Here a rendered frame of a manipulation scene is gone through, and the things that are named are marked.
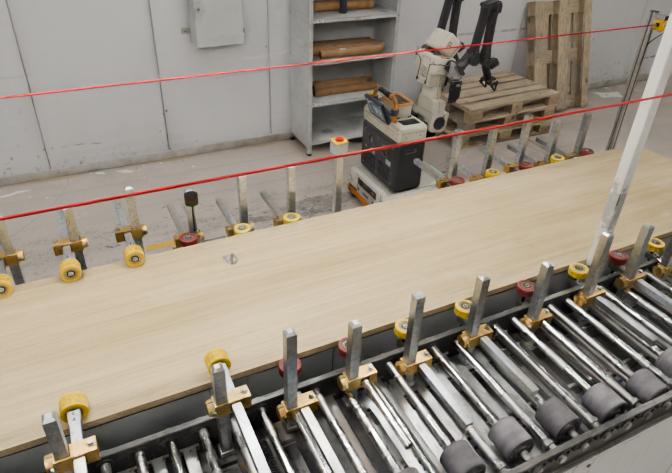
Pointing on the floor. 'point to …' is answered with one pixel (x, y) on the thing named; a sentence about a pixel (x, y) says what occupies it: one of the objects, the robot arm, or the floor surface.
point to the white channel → (636, 137)
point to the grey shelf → (299, 30)
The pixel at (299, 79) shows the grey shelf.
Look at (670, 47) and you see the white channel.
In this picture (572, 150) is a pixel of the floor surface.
